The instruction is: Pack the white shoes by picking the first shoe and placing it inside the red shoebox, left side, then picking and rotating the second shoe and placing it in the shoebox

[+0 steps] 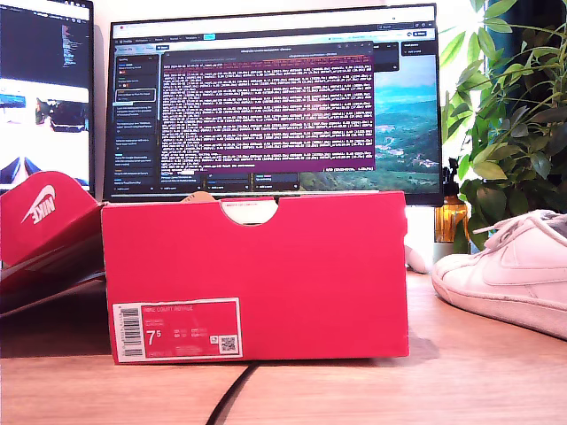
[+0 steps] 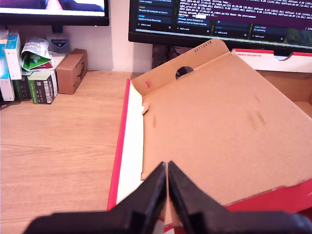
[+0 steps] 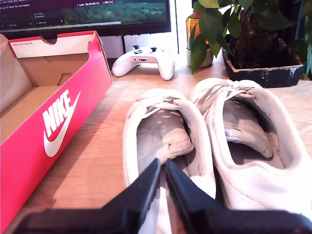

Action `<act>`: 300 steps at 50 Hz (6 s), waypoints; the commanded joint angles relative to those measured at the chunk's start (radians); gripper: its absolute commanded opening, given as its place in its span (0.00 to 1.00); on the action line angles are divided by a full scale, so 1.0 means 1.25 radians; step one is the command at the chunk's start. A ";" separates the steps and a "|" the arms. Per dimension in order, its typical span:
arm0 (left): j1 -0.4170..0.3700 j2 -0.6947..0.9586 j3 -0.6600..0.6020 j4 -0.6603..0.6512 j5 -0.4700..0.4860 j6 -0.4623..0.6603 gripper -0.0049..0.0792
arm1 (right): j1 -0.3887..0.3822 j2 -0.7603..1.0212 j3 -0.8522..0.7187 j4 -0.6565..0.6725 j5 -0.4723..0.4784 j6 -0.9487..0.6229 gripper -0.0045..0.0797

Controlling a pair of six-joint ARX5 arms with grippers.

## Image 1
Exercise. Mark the red Nike shoebox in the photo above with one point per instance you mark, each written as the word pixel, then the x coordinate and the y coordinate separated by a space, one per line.
pixel 266 274

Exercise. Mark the white leather sneaker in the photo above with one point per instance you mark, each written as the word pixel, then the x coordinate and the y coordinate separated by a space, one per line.
pixel 509 283

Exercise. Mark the red Nike shoebox lid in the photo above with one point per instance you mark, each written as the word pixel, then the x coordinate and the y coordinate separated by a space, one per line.
pixel 40 230

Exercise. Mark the brown packing paper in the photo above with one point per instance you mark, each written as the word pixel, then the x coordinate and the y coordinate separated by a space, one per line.
pixel 201 197

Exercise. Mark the large black computer monitor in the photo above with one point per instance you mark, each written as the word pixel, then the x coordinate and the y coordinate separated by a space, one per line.
pixel 266 110

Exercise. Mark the white monitor stand foot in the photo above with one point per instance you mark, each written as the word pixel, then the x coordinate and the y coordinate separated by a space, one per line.
pixel 417 260

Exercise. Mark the pale ceramic pot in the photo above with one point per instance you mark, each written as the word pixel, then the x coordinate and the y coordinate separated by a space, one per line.
pixel 445 247

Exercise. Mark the amber pump bottle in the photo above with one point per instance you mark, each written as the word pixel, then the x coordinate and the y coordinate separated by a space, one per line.
pixel 452 217

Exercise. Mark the green leafy houseplant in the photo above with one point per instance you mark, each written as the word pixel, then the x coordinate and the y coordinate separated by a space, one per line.
pixel 522 146

